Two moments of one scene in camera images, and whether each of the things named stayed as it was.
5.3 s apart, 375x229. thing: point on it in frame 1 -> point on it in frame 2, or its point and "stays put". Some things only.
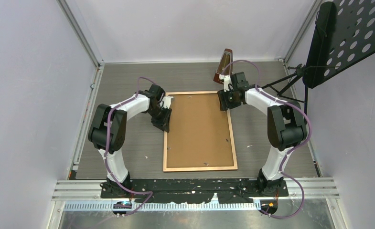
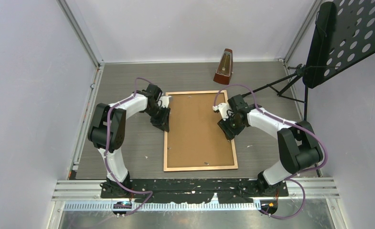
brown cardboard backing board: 199,135 stays put
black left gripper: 164,123 stays put
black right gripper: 224,104 -> 230,133
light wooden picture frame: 165,169 stays put
